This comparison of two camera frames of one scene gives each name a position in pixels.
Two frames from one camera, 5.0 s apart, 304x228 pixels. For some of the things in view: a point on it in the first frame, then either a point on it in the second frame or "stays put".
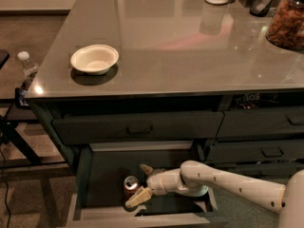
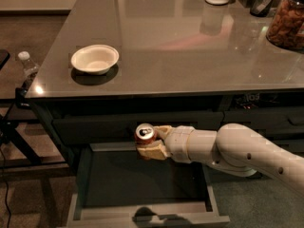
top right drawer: [261, 122] stays put
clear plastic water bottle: [28, 67] stays put
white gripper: [157, 181] to [179, 143]
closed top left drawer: [142, 126] stays put
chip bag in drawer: [246, 101] stays put
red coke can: [130, 186] to [144, 134]
